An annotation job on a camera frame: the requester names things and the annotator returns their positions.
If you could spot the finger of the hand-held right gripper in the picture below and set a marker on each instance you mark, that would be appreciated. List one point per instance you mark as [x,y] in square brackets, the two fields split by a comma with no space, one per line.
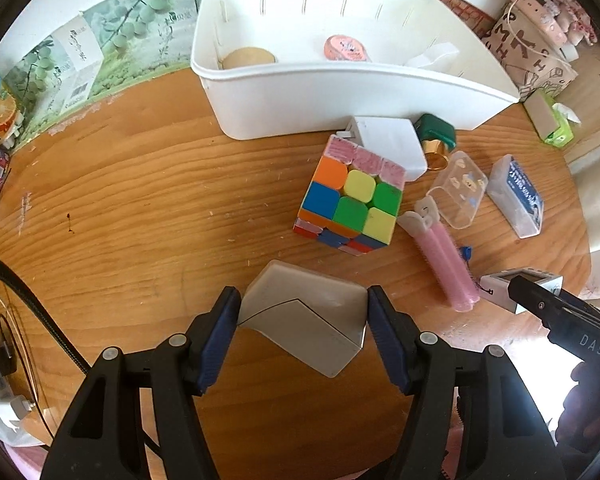
[535,297]

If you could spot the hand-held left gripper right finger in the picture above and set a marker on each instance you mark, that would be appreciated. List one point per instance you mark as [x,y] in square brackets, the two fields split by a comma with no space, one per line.
[385,340]

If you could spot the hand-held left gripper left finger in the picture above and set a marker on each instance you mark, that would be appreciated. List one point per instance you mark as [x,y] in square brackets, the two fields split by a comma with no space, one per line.
[220,340]

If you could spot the white digital timer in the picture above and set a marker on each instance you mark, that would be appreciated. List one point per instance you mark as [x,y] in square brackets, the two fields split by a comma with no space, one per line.
[497,287]

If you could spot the beige folding plastic case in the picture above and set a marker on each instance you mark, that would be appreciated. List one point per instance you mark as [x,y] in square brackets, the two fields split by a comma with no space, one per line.
[300,320]

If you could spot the clear box with blue label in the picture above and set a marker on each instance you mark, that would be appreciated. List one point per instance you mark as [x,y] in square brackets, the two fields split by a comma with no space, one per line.
[517,197]

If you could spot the clear small plastic box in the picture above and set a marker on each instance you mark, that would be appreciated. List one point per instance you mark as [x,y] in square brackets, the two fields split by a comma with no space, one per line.
[457,190]

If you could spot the colourful puzzle cube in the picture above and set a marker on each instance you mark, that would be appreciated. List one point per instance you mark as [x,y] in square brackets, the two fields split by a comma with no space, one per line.
[350,205]

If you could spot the green bottle with gold cap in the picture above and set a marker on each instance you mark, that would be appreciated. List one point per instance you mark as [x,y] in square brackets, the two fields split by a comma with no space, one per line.
[437,132]

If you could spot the white charger adapter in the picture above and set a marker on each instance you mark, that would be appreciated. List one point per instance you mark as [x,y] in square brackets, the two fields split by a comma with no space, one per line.
[387,142]

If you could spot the white plastic storage bin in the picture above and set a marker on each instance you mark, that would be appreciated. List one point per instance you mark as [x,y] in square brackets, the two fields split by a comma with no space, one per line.
[290,105]

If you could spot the white plastic scoop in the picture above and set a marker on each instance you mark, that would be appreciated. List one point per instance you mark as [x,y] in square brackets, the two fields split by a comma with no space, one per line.
[437,57]

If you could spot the round gold compact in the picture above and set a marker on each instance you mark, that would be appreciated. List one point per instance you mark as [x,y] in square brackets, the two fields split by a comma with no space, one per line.
[247,58]

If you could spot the pink oval pouch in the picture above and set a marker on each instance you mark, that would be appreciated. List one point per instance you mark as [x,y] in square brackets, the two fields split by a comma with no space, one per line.
[345,47]

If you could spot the person's right hand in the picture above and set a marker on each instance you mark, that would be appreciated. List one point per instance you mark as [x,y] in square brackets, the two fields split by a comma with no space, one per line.
[587,410]

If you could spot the small blue clip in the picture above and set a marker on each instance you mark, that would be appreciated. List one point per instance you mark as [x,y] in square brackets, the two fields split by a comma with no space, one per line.
[464,254]

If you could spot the green tissue pack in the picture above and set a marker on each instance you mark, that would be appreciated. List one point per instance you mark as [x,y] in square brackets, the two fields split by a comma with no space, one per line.
[547,120]

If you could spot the white power strip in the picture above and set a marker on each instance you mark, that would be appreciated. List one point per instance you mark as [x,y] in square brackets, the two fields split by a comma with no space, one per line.
[2,397]

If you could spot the pink cloth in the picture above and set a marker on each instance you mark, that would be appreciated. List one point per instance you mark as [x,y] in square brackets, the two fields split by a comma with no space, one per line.
[25,465]

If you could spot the beige patterned bag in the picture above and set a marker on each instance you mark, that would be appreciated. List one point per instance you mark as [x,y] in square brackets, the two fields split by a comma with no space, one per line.
[525,55]

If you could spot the small white box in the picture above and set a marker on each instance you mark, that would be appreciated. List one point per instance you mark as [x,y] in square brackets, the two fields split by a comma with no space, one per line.
[570,51]

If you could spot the rag doll with brown hair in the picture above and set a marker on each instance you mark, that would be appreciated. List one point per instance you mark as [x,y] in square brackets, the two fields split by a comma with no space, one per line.
[575,15]

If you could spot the red patterned board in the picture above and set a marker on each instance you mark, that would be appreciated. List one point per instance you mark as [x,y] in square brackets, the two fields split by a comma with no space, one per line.
[462,7]

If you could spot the white box with barcode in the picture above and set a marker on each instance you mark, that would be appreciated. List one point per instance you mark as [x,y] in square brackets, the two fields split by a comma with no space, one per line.
[77,65]

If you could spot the green printed backsplash paper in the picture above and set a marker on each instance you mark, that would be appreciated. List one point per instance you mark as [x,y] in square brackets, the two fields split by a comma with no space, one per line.
[130,25]

